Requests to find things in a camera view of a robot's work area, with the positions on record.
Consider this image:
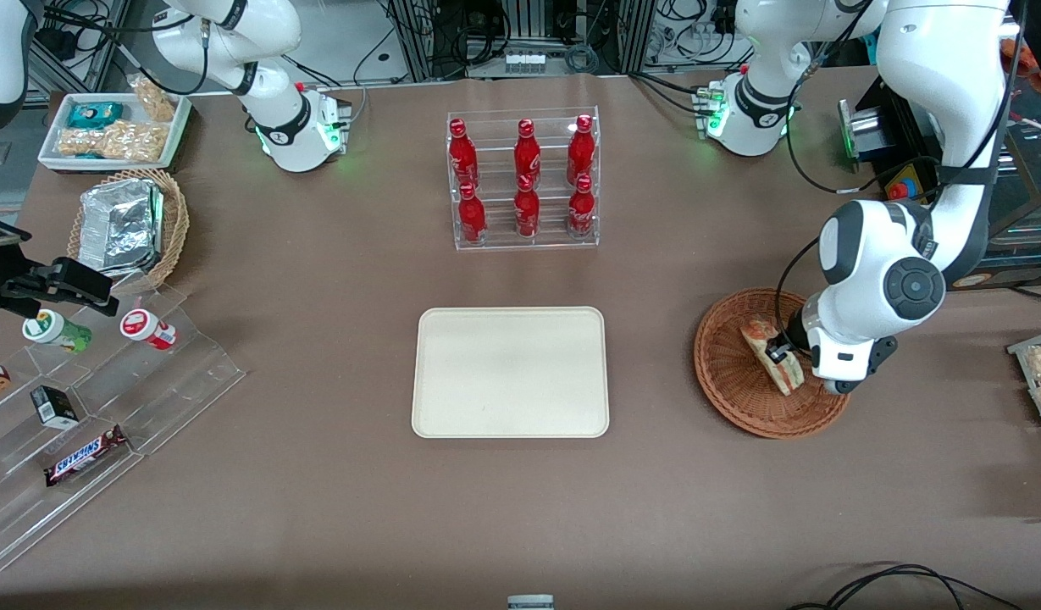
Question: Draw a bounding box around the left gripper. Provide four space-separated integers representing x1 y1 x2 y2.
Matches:
766 292 878 382

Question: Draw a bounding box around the small clear peanut snack bag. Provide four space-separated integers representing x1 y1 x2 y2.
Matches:
129 75 179 122

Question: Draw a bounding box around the red white drink bottle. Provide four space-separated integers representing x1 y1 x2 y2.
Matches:
119 308 179 351

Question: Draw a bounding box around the white tray with rice snacks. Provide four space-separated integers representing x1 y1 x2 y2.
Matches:
1007 329 1041 467

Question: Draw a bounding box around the white snack tray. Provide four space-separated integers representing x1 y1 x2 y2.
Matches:
37 91 192 173

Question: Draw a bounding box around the silver cylinder with green ring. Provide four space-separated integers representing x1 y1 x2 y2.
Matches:
838 97 883 168

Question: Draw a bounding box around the silver foil container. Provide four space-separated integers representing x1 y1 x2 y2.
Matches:
77 180 165 276

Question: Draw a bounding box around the black floor cable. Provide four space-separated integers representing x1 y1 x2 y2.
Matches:
787 563 1025 610

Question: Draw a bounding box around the small black box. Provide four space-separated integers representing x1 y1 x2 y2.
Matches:
30 385 80 429

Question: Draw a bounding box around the black machine with yellow panel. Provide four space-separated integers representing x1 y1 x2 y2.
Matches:
855 68 1041 295

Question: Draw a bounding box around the triangular layered sandwich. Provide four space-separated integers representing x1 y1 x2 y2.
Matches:
740 316 806 397

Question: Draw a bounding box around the red cola bottle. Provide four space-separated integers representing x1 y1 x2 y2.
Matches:
449 118 479 189
567 114 595 187
513 119 542 189
568 174 596 238
458 182 487 245
514 175 541 239

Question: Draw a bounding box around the cream rectangular tray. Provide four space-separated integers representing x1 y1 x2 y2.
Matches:
411 306 611 440

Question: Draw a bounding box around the clear acrylic bottle rack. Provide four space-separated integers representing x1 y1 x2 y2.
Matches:
446 106 601 252

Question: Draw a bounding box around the Snickers chocolate bar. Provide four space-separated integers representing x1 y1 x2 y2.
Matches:
44 425 129 488

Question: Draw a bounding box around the round brown wicker basket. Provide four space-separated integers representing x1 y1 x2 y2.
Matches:
694 288 851 440

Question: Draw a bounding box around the green white drink bottle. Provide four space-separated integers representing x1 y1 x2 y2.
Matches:
22 309 93 354

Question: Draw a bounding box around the clear acrylic stepped stand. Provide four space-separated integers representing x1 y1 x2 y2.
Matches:
0 284 246 573

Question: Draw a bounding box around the teal snack packet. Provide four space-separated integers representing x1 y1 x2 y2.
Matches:
67 102 125 130

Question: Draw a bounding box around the oval tan wicker basket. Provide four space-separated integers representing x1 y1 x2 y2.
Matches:
67 168 190 294

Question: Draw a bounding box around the large clear peanut snack bag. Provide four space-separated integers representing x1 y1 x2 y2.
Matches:
57 120 170 164

